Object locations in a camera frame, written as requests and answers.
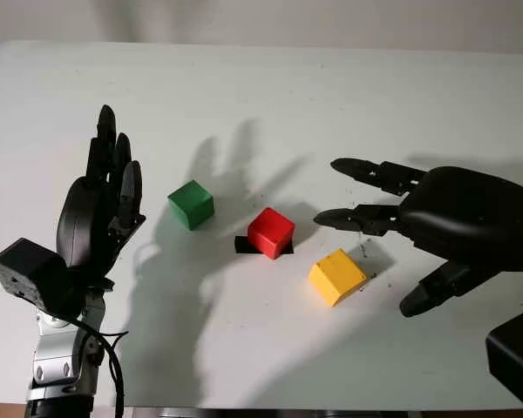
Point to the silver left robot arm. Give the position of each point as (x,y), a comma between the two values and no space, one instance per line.
(56,361)

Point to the black tape patch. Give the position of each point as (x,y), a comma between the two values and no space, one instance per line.
(242,244)

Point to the yellow wooden block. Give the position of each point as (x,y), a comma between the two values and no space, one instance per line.
(337,276)

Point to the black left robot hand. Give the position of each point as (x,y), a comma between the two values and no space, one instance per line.
(80,217)

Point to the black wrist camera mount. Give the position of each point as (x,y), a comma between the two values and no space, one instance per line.
(516,348)
(30,274)

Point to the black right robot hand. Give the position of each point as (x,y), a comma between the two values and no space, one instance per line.
(462,209)

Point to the red wooden block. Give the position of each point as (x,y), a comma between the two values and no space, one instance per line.
(270,231)

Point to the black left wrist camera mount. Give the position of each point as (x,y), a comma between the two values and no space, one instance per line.
(30,274)

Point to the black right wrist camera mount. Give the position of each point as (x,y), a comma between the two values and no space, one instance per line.
(516,348)

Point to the green wooden block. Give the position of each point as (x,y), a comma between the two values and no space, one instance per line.
(192,202)

